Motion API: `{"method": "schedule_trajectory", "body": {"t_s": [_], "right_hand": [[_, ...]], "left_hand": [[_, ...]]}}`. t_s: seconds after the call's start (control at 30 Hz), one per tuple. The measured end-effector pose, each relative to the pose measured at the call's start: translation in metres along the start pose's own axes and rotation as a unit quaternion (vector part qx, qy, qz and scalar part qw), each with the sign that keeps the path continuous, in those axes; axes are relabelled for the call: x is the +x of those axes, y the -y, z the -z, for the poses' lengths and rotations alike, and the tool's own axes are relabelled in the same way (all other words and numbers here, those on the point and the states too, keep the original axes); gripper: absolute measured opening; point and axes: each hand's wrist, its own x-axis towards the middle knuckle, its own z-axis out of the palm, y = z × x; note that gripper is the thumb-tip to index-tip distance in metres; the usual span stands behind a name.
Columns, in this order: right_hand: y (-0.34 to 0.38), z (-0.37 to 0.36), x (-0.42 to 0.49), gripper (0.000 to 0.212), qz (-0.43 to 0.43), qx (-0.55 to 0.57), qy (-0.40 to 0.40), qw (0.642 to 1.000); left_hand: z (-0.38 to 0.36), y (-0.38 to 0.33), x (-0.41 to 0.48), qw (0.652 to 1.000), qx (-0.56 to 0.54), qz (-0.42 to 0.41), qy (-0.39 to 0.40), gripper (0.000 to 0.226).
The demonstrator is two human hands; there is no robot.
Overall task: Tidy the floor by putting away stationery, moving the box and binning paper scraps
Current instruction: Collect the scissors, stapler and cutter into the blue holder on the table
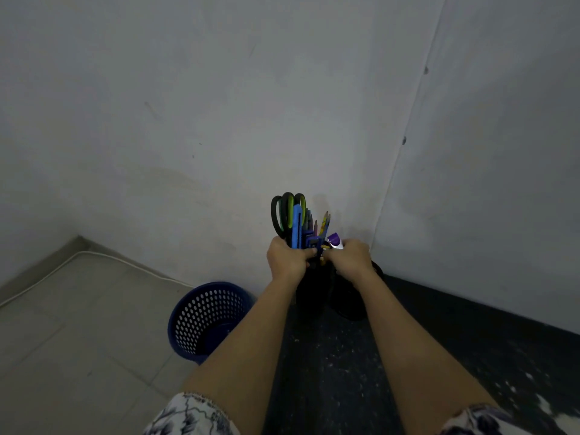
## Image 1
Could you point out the person's left hand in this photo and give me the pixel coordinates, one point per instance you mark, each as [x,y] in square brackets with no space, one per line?
[290,262]

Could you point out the person's right hand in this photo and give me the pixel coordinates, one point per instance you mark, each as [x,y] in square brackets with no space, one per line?
[353,264]

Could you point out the purple and white stapler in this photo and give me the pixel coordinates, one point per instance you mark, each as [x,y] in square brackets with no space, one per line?
[334,241]

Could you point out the blue stapler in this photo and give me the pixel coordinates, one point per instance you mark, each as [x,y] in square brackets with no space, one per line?
[312,242]

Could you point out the blue utility knife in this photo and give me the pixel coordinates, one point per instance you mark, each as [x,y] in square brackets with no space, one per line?
[297,226]

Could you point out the bunch of patterned pencils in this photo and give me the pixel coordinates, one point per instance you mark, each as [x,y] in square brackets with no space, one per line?
[324,224]

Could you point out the person's left forearm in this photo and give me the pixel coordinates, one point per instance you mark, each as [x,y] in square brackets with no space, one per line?
[244,357]

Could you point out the person's right forearm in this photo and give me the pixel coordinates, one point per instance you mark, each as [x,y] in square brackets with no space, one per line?
[421,357]

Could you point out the black mesh pen holder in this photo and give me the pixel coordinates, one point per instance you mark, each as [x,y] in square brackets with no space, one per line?
[312,289]
[351,303]

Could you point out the blue mesh waste basket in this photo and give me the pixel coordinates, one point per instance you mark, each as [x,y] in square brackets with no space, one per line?
[208,321]

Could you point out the black desk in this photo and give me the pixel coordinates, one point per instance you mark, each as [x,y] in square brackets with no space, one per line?
[453,357]

